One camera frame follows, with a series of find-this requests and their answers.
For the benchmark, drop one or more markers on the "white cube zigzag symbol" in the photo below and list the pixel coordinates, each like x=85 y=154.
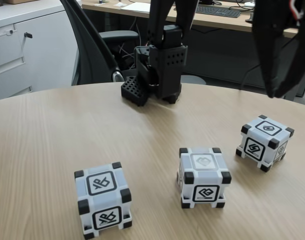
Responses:
x=267 y=130

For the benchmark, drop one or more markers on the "white cube angular symbol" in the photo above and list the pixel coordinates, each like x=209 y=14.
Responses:
x=205 y=175

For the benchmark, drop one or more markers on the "white monitor stand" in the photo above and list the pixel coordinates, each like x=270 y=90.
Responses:
x=248 y=3

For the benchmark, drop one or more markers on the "black computer keyboard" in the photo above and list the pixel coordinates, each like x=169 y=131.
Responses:
x=217 y=11

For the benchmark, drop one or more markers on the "black monitor base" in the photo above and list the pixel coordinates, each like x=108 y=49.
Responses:
x=213 y=2

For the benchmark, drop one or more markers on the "white paper sheet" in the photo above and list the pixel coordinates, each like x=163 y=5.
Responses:
x=135 y=7

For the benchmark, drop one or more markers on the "black office chair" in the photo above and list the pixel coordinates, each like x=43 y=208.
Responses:
x=120 y=36

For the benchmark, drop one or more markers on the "small white card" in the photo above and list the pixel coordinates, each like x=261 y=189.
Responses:
x=120 y=5

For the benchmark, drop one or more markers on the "white cube crossed symbol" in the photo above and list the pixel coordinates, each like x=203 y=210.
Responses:
x=100 y=200

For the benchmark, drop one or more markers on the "white filing cabinet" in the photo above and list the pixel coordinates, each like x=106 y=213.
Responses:
x=42 y=62

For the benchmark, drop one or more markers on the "black cabinet key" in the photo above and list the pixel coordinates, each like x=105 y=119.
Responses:
x=28 y=35

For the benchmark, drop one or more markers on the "brown cardboard box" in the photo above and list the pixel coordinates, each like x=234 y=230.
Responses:
x=22 y=2

